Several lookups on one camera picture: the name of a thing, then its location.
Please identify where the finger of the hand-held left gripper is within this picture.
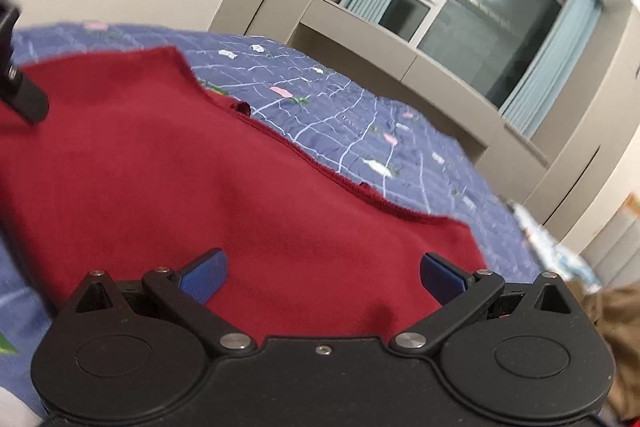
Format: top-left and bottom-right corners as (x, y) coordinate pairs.
(0, 0), (50, 124)

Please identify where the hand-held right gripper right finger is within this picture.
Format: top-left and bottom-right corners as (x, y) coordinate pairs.
(389, 252), (568, 352)

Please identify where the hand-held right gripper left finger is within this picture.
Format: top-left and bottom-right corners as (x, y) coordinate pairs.
(74, 248), (258, 353)

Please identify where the red knit garment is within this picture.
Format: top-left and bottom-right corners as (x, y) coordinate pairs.
(0, 47), (488, 344)

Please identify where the printed light pillow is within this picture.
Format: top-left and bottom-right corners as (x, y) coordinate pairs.
(510, 202), (601, 293)

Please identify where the blue floral checked bed sheet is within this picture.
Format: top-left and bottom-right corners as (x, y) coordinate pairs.
(0, 21), (546, 413)

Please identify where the grey padded headboard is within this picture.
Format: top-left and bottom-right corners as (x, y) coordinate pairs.
(582, 192), (640, 288)

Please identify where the brown cloth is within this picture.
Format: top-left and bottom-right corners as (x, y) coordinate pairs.
(565, 282), (640, 423)

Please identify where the grey window bay cabinet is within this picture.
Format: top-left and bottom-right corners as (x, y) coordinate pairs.
(207, 0), (640, 253)

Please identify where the white cloth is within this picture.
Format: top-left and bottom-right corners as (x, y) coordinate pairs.
(0, 387), (43, 427)

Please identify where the window with white frame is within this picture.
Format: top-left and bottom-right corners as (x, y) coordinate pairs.
(378, 0), (563, 108)

